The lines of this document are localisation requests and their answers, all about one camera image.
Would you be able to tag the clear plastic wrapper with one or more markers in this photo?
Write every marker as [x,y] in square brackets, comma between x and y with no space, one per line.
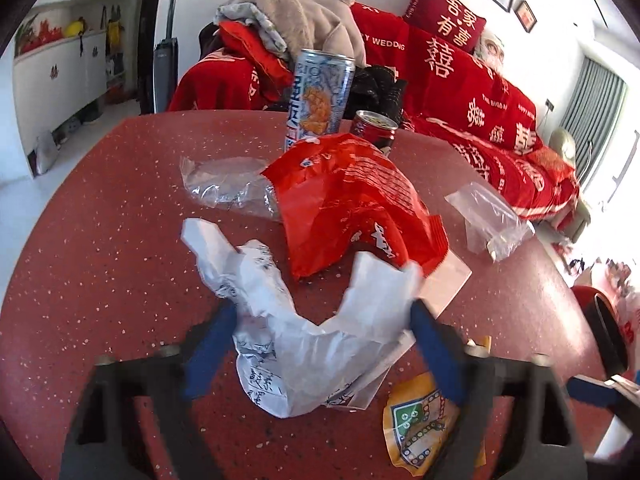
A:
[220,185]

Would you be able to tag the red snack bag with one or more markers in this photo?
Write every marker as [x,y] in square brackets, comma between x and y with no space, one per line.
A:
[350,200]

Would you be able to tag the white printed pillow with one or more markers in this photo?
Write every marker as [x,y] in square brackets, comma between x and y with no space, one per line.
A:
[490,52]

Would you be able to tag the red printed sofa cover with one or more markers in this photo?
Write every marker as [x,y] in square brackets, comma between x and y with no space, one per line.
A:
[450,90]

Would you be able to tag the red folded cloth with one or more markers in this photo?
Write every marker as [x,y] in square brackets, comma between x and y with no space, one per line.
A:
[255,60]

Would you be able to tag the upright vacuum cleaner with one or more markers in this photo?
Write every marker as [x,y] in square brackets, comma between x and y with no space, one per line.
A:
[167,65]

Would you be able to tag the white cabinet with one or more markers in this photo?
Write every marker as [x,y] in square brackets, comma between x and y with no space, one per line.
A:
[65,80]

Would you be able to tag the black trash bin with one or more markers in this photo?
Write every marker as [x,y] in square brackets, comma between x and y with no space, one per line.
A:
[607,330]

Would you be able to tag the grey green curtain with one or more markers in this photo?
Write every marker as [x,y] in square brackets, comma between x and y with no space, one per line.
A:
[595,110]

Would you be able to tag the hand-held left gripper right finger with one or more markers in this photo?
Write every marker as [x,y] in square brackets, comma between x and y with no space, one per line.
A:
[440,357]

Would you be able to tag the yellow green printed packet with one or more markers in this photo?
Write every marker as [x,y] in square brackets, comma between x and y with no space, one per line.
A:
[415,425]

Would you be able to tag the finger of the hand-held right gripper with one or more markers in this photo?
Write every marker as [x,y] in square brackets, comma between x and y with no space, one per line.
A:
[592,391]

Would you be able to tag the beige armchair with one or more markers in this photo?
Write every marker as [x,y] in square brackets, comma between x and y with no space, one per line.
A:
[565,142]

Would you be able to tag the clear zip bag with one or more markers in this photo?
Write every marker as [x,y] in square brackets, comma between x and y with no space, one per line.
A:
[487,220]

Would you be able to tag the large red cushion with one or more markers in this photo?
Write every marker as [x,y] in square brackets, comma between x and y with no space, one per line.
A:
[445,10]

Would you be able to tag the tall blue white can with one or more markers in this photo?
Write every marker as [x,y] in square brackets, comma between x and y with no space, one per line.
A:
[317,100]

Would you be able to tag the small red embroidered cushion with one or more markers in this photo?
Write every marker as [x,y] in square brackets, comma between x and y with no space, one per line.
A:
[550,165]

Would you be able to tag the small red photo frame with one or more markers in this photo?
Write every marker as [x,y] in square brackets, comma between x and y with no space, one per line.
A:
[525,15]

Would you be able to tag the short red can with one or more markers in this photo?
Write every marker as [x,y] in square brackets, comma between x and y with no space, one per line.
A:
[372,132]

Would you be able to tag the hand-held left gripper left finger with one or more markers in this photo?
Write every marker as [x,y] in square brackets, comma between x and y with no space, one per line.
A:
[207,352]

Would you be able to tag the grey crumpled clothes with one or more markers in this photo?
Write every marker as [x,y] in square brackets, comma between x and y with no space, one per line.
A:
[250,22]

